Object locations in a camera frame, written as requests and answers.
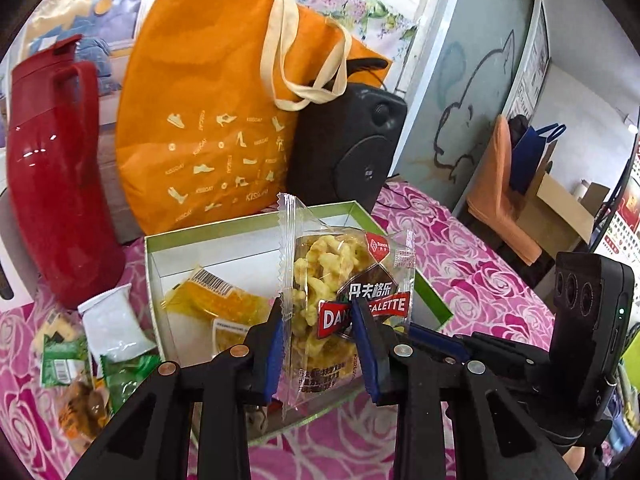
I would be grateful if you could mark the bedding wall poster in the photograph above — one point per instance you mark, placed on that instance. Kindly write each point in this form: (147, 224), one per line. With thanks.
(100, 25)

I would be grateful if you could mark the green cardboard box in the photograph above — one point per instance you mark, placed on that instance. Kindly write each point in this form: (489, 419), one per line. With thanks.
(225, 255)

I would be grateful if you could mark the red thermos jug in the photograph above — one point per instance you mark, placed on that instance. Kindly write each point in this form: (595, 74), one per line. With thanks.
(55, 185)

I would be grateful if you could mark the yellow snack packet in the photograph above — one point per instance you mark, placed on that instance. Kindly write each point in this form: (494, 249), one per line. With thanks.
(225, 310)

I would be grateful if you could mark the brown ball snack packet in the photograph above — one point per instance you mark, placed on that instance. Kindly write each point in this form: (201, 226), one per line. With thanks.
(82, 410)

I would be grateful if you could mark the red wall calendar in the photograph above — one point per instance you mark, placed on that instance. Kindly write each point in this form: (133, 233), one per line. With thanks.
(622, 220)

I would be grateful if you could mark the white wall chart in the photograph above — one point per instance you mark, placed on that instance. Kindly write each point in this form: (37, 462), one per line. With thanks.
(532, 60)

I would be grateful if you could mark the black speaker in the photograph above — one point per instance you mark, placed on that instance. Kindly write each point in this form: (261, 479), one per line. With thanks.
(340, 160)

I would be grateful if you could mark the green snack packet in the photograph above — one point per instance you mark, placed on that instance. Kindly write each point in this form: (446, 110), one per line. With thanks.
(127, 380)
(62, 362)

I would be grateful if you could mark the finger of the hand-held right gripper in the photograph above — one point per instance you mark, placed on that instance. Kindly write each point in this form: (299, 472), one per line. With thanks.
(435, 337)
(525, 372)

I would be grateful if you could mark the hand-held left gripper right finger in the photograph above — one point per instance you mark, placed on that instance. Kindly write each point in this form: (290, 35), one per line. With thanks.
(370, 355)

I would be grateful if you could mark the clear waffle snack packet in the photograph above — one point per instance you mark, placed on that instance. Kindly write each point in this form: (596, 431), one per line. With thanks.
(320, 270)

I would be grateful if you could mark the blue paper bag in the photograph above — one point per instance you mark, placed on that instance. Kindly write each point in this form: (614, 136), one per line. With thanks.
(527, 160)

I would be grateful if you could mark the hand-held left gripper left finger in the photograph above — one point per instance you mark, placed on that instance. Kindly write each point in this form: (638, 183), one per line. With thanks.
(272, 355)

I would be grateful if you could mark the pink rose tablecloth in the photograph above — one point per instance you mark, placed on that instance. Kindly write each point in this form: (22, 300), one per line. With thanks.
(475, 270)

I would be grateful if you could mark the grey panel with cartoon drawing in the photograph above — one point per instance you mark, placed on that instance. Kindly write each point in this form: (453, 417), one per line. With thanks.
(465, 60)

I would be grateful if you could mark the open cardboard box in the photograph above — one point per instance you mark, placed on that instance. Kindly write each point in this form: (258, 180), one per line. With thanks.
(555, 220)

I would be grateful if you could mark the orange tote bag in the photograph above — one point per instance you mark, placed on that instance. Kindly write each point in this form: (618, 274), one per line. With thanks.
(210, 85)

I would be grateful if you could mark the orange chair cover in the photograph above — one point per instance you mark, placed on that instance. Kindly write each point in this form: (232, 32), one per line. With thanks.
(492, 185)

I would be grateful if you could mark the white snack packet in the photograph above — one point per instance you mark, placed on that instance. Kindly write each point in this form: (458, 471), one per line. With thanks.
(112, 327)

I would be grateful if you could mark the floral wall poster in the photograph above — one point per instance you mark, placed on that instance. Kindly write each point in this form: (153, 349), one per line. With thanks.
(370, 5)

